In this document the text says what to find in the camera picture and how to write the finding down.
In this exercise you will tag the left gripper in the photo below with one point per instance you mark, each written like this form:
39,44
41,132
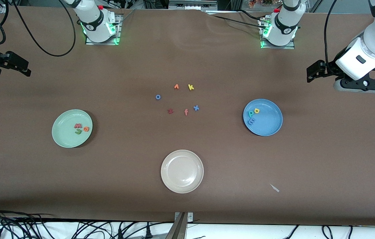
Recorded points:
327,69

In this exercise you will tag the blue foam letter m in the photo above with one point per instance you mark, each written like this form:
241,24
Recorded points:
251,122

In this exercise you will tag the pink foam letter w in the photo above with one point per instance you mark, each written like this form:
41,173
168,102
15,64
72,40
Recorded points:
78,125

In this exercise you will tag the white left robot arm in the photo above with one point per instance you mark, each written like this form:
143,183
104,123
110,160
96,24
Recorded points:
287,33

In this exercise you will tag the blue plate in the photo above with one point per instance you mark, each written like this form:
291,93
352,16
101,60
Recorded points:
268,122

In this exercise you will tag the green plate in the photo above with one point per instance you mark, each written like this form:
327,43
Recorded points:
64,132

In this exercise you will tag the small white paper scrap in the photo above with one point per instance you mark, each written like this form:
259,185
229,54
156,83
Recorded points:
274,188

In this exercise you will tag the yellow foam letter k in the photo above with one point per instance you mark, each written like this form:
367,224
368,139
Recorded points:
190,87

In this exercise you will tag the beige plate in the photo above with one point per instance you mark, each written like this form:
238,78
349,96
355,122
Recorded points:
182,171

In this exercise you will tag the metal table edge bracket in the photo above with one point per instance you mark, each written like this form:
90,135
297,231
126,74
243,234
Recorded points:
180,225

